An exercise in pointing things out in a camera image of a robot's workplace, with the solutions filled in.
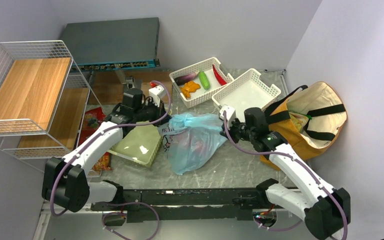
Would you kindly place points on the empty white plastic basket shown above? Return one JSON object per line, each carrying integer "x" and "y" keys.
{"x": 246, "y": 91}

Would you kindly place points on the grey metal camera stand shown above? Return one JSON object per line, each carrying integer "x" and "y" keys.
{"x": 128, "y": 82}

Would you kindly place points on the yellow canvas tote bag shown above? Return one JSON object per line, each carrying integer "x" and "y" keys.
{"x": 309, "y": 118}

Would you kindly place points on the purple toy eggplant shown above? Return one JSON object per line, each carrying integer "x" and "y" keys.
{"x": 182, "y": 80}

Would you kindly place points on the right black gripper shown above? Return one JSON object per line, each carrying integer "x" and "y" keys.
{"x": 231, "y": 127}

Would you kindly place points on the red toy chili pepper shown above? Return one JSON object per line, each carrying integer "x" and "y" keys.
{"x": 218, "y": 76}

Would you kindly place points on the red snack packet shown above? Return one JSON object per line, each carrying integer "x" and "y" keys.
{"x": 91, "y": 122}

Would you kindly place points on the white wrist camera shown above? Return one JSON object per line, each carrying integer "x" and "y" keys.
{"x": 156, "y": 92}
{"x": 227, "y": 113}

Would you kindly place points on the white basket with vegetables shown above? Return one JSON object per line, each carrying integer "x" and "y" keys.
{"x": 201, "y": 95}

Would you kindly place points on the light green plastic basket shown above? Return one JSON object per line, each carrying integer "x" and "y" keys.
{"x": 139, "y": 146}

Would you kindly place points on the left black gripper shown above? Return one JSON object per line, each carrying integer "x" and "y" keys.
{"x": 160, "y": 116}

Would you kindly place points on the blue printed plastic grocery bag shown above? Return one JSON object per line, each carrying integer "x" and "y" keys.
{"x": 190, "y": 140}

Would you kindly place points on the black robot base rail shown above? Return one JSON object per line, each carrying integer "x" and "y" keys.
{"x": 188, "y": 204}

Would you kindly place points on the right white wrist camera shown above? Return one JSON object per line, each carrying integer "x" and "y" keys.
{"x": 227, "y": 113}

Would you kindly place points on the green toy cucumber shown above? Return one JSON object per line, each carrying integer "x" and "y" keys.
{"x": 204, "y": 80}

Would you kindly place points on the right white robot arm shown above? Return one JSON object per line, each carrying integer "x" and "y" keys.
{"x": 324, "y": 209}

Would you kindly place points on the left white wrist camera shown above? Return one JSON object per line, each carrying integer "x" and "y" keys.
{"x": 156, "y": 92}

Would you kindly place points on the white wire shelf rack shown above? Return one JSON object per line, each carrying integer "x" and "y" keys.
{"x": 44, "y": 96}

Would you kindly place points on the orange toy ginger root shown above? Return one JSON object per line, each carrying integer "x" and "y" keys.
{"x": 188, "y": 88}

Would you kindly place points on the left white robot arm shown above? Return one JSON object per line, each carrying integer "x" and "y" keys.
{"x": 65, "y": 178}

